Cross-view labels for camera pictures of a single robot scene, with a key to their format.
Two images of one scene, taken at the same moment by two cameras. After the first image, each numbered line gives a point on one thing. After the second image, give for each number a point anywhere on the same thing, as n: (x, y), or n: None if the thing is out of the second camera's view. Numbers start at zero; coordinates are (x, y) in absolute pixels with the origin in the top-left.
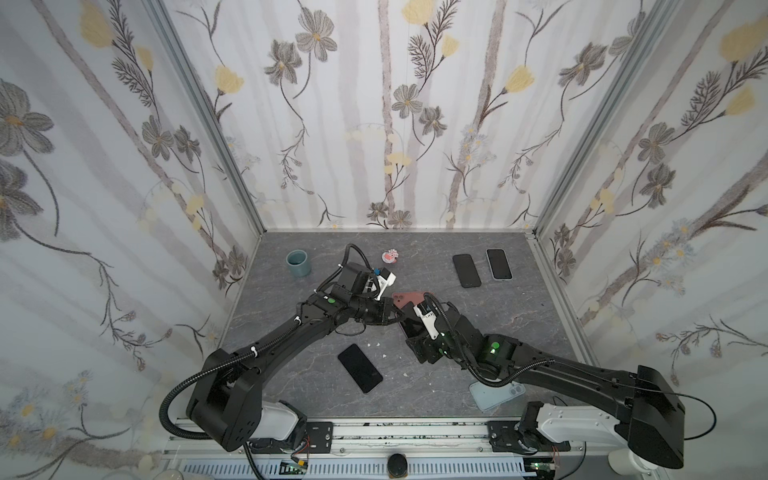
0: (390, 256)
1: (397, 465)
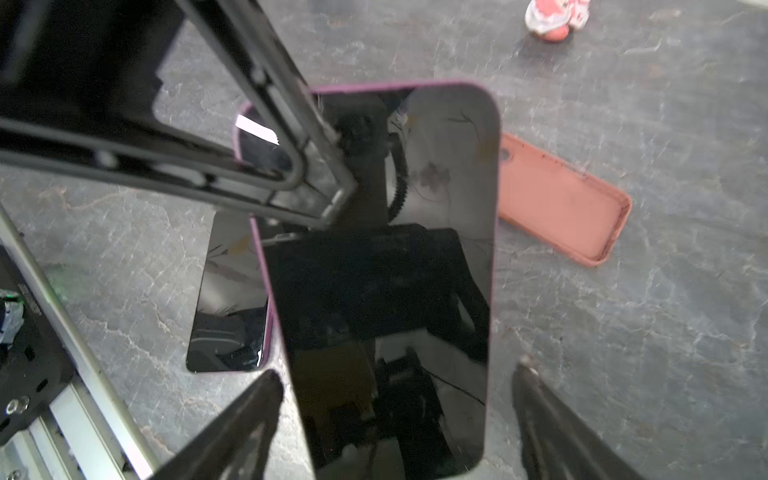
0: (552, 20)
1: None
